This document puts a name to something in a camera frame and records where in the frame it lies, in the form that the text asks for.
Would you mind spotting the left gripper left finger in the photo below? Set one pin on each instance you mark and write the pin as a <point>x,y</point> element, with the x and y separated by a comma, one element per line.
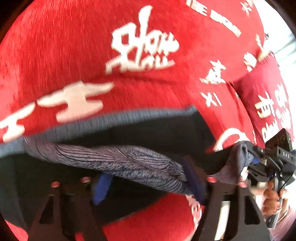
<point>65,211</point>

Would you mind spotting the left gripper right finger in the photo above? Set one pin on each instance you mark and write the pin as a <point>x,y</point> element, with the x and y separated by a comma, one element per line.
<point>244,222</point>

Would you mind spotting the black pants grey waistband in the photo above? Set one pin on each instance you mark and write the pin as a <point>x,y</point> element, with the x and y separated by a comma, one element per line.
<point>144,149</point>

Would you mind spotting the pink sleeve right forearm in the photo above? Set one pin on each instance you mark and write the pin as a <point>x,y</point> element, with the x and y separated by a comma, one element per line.
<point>284,227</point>

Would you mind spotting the person's right hand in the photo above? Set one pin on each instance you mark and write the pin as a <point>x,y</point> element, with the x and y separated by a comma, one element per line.
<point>274,202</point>

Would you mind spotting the dark red pillow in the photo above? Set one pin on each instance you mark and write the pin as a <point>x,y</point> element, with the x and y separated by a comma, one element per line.
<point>264,96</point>

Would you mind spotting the red blanket white characters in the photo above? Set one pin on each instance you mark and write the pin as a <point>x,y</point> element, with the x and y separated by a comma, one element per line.
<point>68,61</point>

